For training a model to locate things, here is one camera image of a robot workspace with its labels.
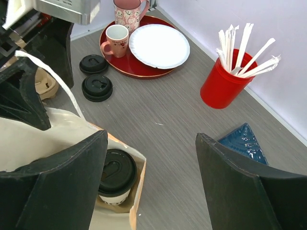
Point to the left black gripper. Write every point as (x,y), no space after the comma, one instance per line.
(50,41)

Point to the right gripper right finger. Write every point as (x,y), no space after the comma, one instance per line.
(243,194)

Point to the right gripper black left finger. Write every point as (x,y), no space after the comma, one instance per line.
(57,192)

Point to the white paper cup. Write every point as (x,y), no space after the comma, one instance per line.
(114,199)

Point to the single black lid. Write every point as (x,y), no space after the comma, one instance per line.
(93,64)

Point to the stack of black lids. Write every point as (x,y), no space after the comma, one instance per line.
(97,88)

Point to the brown paper bag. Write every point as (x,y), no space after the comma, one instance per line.
(21,144)

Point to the beige pulp cup carrier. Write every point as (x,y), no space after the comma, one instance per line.
(121,208)

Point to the blue leaf-shaped dish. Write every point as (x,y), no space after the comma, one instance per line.
(243,141)

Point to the red round plate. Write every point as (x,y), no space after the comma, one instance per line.
(129,65)

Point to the red cylindrical straw holder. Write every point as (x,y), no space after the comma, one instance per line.
(221,87)

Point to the pink floral pitcher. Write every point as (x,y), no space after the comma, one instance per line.
(130,12)

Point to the white paper plate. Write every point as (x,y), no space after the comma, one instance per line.
(159,46)

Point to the bundle of wrapped straws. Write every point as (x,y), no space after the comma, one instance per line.
(233,63)

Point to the small pink-handled mug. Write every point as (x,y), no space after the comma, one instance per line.
(117,38)

